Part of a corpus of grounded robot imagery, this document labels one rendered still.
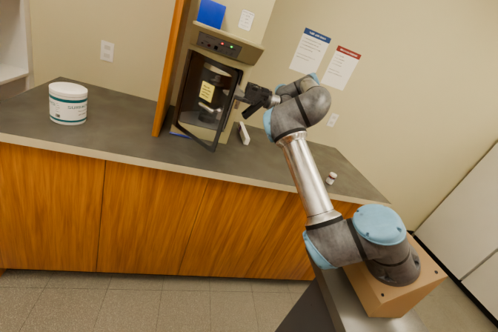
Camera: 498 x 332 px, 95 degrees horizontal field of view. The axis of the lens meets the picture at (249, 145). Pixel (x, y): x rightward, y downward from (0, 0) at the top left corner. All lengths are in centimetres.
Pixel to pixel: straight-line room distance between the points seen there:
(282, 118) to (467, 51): 203
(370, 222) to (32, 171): 126
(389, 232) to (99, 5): 169
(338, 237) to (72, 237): 126
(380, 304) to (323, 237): 26
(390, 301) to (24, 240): 156
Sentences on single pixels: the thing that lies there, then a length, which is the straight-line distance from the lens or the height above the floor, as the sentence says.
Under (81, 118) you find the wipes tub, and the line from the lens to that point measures 127.
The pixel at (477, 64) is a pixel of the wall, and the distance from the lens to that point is 273.
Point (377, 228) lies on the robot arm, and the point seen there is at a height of 122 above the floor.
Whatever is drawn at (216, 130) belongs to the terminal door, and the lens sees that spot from 106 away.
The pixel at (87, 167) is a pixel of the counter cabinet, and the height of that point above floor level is 82.
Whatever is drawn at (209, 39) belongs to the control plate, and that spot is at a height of 146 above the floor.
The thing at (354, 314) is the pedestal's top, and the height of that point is 94.
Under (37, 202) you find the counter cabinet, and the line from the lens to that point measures 141.
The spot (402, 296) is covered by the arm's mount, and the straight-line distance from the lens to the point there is 89.
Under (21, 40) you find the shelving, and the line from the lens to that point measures 190.
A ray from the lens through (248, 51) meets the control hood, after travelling 112.
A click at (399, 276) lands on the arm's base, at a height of 110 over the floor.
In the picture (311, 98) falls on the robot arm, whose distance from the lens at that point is 78.
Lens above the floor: 154
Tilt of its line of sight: 25 degrees down
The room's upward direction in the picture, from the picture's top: 21 degrees clockwise
